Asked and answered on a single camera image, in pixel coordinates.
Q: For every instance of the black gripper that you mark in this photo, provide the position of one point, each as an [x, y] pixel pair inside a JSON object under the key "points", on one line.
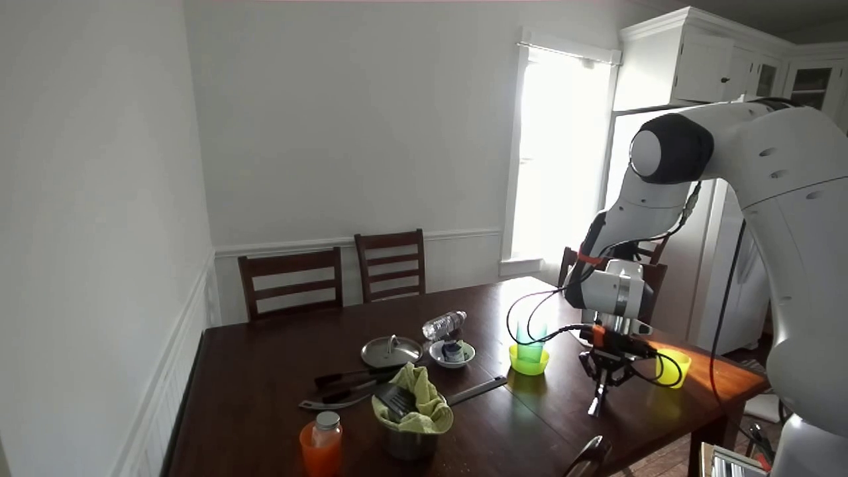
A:
{"points": [[611, 360]]}

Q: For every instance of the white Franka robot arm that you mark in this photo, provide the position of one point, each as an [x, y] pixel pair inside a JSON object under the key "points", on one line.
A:
{"points": [[778, 168]]}

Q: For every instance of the yellow plastic cup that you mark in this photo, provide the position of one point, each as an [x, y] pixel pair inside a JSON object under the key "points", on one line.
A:
{"points": [[676, 372]]}

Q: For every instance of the green plastic cup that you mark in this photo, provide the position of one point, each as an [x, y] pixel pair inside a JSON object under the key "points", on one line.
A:
{"points": [[527, 367]]}

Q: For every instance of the white refrigerator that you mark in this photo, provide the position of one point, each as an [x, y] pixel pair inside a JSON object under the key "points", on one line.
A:
{"points": [[690, 304]]}

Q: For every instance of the robot mounting stand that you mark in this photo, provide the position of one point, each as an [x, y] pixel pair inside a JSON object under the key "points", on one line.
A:
{"points": [[730, 462]]}

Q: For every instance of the white bowl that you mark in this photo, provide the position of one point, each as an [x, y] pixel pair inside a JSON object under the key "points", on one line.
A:
{"points": [[450, 355]]}

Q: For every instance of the clear plastic water bottle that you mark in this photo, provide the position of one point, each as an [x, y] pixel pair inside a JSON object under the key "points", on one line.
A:
{"points": [[442, 323]]}

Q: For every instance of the yellow-green cloth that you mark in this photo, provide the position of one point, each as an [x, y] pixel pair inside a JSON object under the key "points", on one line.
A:
{"points": [[424, 397]]}

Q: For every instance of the metal pot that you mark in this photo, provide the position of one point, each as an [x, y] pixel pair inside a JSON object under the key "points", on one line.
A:
{"points": [[412, 443]]}

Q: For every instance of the metal pot lid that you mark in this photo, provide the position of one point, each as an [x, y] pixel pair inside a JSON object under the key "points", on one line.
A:
{"points": [[388, 351]]}

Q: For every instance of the bright window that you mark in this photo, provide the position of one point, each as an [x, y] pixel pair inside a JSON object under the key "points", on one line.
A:
{"points": [[559, 148]]}

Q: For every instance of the black spatula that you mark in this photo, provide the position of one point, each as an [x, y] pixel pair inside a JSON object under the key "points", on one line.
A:
{"points": [[339, 381]]}

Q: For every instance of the dark metal ladle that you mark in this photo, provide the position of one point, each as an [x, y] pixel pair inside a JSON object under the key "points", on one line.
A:
{"points": [[332, 402]]}

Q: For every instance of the orange juice bottle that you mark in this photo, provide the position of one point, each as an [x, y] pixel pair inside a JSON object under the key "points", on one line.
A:
{"points": [[322, 449]]}

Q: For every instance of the tall white cabinet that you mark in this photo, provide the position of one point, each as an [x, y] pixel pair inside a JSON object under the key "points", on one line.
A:
{"points": [[680, 53]]}

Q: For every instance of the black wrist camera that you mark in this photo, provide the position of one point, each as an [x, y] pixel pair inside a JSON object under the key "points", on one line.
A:
{"points": [[617, 339]]}

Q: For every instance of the white glass-door wall cabinet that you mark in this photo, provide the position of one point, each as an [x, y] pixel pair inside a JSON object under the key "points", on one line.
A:
{"points": [[812, 82]]}

